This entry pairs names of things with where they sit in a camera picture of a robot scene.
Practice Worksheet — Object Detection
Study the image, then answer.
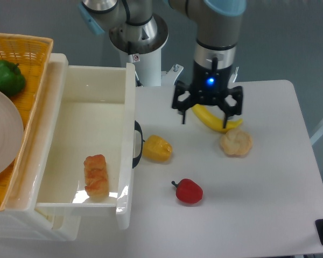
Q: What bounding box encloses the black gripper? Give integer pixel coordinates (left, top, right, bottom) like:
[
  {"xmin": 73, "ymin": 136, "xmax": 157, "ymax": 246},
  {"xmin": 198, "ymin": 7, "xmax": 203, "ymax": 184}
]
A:
[{"xmin": 172, "ymin": 62, "xmax": 243, "ymax": 128}]

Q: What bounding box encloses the square golden bread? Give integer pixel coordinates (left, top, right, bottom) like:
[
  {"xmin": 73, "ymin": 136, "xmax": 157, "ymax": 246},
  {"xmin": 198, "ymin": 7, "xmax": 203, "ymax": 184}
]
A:
[{"xmin": 83, "ymin": 154, "xmax": 109, "ymax": 198}]

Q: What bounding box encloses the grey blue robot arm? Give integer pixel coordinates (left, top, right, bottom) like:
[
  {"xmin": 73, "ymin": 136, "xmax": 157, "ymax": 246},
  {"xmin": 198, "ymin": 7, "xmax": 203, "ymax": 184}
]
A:
[{"xmin": 78, "ymin": 1, "xmax": 247, "ymax": 128}]

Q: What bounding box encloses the round knotted bread roll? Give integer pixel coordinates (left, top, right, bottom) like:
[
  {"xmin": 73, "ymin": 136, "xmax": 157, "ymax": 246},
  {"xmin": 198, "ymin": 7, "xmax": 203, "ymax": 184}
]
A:
[{"xmin": 220, "ymin": 127, "xmax": 253, "ymax": 156}]

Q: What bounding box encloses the white upper drawer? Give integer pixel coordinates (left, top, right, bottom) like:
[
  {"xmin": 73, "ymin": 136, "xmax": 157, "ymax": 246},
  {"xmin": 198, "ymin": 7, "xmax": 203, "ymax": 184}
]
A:
[{"xmin": 36, "ymin": 63, "xmax": 137, "ymax": 230}]

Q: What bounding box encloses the white drawer cabinet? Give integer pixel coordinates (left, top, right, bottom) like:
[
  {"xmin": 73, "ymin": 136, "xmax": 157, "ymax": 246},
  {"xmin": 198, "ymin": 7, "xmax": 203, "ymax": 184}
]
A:
[{"xmin": 0, "ymin": 53, "xmax": 81, "ymax": 241}]

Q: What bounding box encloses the yellow banana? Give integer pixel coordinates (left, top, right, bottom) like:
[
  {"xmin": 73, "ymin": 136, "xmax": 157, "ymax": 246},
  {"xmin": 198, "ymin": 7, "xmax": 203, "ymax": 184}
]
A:
[{"xmin": 192, "ymin": 104, "xmax": 243, "ymax": 133}]

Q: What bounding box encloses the yellow bell pepper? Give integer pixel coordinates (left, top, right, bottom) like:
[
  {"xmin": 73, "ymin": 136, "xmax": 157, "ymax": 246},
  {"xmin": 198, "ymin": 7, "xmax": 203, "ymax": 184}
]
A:
[{"xmin": 142, "ymin": 135, "xmax": 173, "ymax": 162}]

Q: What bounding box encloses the red bell pepper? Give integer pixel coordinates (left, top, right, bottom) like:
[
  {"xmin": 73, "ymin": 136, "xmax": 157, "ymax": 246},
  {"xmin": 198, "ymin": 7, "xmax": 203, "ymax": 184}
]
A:
[{"xmin": 171, "ymin": 178, "xmax": 203, "ymax": 204}]

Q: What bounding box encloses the orange woven basket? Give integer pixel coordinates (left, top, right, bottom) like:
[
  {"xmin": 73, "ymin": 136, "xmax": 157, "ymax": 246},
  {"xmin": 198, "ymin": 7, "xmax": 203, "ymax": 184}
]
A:
[{"xmin": 0, "ymin": 33, "xmax": 53, "ymax": 211}]

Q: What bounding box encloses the beige plate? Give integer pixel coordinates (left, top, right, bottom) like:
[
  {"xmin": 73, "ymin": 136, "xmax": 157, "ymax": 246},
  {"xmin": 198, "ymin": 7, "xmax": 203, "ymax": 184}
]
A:
[{"xmin": 0, "ymin": 92, "xmax": 24, "ymax": 173}]

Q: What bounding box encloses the green bell pepper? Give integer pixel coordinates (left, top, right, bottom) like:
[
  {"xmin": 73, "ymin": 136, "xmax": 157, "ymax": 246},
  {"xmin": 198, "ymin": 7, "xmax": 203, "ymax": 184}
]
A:
[{"xmin": 0, "ymin": 60, "xmax": 26, "ymax": 97}]

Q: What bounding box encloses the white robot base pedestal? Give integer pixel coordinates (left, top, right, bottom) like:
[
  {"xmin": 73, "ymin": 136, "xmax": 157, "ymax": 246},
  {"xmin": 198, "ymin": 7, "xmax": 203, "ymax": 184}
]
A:
[{"xmin": 109, "ymin": 13, "xmax": 184, "ymax": 87}]

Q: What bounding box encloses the black drawer handle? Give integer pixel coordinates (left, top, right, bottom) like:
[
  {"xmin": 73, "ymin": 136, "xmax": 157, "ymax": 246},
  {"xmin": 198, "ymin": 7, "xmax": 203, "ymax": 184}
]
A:
[{"xmin": 132, "ymin": 120, "xmax": 144, "ymax": 169}]

